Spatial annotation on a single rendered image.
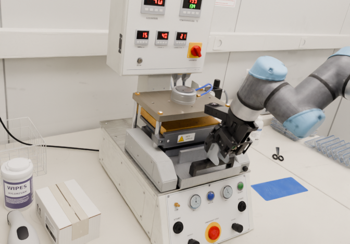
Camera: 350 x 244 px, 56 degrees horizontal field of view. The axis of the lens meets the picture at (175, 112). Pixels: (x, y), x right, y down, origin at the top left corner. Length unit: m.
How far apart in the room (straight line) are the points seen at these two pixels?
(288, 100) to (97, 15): 0.95
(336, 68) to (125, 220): 0.74
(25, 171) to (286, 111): 0.74
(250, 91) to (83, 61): 0.88
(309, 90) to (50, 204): 0.74
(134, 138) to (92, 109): 0.59
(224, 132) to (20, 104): 0.89
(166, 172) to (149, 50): 0.40
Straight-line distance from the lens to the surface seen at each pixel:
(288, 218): 1.27
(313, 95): 0.74
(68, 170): 1.30
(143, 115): 1.07
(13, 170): 1.07
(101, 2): 1.45
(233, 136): 0.85
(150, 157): 0.93
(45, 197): 1.04
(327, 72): 0.76
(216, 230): 1.04
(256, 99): 0.77
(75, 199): 1.03
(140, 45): 1.06
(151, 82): 1.15
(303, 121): 0.71
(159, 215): 0.94
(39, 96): 1.46
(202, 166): 0.93
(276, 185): 1.42
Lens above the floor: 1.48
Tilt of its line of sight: 23 degrees down
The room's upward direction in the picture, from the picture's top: 9 degrees clockwise
